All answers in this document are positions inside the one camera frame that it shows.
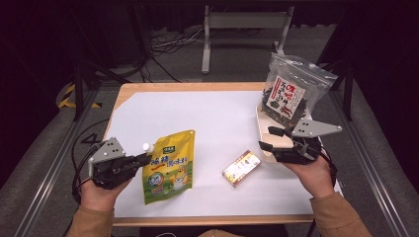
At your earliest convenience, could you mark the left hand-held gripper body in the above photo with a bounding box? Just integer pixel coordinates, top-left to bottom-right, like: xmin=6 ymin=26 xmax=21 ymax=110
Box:
xmin=87 ymin=136 xmax=136 ymax=191

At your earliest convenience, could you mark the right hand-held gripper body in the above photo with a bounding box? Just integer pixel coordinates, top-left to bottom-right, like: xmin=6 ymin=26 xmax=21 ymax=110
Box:
xmin=272 ymin=118 xmax=344 ymax=166

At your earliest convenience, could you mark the white plastic bin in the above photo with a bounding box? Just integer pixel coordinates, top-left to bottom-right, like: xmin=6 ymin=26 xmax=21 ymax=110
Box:
xmin=255 ymin=104 xmax=314 ymax=165

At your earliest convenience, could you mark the yellow seasoning pouch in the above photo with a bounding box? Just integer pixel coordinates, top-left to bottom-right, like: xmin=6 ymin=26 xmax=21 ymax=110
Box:
xmin=141 ymin=129 xmax=196 ymax=205

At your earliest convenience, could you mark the small yellow red box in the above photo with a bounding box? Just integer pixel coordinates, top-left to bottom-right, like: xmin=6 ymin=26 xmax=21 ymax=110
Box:
xmin=221 ymin=149 xmax=262 ymax=189

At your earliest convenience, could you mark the clear dried seaweed bag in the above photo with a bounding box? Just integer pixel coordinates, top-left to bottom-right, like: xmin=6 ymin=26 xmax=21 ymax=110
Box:
xmin=256 ymin=52 xmax=339 ymax=130

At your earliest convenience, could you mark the person's right hand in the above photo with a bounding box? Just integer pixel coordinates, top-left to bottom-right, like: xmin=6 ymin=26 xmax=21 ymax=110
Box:
xmin=281 ymin=153 xmax=337 ymax=199

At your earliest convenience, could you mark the person's left hand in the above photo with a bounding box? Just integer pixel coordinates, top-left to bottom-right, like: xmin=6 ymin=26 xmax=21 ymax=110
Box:
xmin=79 ymin=178 xmax=133 ymax=212

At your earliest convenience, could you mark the white table mat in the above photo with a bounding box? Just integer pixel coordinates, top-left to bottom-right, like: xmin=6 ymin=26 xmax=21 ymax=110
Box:
xmin=104 ymin=90 xmax=344 ymax=219

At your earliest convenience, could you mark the black metal stand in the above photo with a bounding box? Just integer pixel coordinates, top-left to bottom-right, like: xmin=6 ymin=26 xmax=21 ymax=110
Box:
xmin=70 ymin=58 xmax=132 ymax=121
xmin=315 ymin=60 xmax=355 ymax=121

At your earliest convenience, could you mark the yellow black hazard tape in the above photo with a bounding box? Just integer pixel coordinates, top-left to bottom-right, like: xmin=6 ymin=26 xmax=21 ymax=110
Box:
xmin=58 ymin=83 xmax=103 ymax=110

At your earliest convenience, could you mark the person's tan clothing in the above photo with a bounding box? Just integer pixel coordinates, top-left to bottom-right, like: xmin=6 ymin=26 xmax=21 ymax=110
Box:
xmin=199 ymin=229 xmax=246 ymax=237

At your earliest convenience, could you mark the grey metal stand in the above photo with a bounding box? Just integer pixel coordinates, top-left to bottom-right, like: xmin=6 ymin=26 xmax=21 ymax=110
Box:
xmin=201 ymin=4 xmax=295 ymax=75

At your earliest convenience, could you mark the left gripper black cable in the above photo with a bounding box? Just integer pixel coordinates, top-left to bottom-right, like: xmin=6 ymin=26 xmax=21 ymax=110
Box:
xmin=72 ymin=144 xmax=102 ymax=202

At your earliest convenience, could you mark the black floor cable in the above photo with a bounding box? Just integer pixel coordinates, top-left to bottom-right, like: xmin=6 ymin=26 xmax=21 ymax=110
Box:
xmin=70 ymin=118 xmax=111 ymax=198

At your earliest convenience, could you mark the aluminium floor rail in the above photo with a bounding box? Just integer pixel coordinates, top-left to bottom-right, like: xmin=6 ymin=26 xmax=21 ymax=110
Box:
xmin=13 ymin=88 xmax=100 ymax=237
xmin=329 ymin=90 xmax=411 ymax=237

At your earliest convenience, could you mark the bundle of floor cables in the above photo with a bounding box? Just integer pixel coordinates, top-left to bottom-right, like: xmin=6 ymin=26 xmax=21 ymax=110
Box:
xmin=137 ymin=28 xmax=207 ymax=83

